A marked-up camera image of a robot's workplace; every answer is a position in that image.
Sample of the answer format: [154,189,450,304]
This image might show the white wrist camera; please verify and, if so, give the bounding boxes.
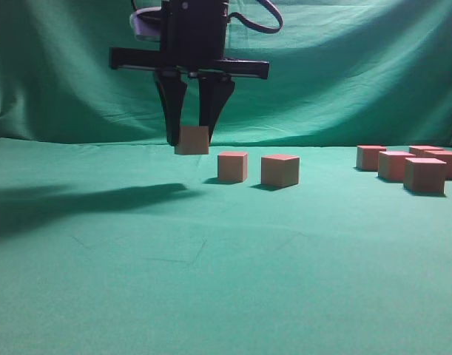
[129,7,161,42]

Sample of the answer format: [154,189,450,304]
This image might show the pink cube column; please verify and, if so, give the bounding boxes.
[356,145,387,172]
[423,149,452,180]
[377,151,416,182]
[175,126,209,155]
[408,145,443,158]
[403,158,447,195]

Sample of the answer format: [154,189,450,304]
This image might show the black cable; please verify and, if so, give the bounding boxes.
[227,0,285,35]

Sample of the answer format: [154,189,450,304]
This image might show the pink cube placed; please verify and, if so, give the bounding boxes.
[217,152,248,183]
[260,154,300,188]

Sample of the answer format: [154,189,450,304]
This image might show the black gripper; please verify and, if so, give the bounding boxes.
[109,1,269,146]

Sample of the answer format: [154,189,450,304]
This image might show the green cloth backdrop and cover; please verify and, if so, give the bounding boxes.
[0,1,452,354]

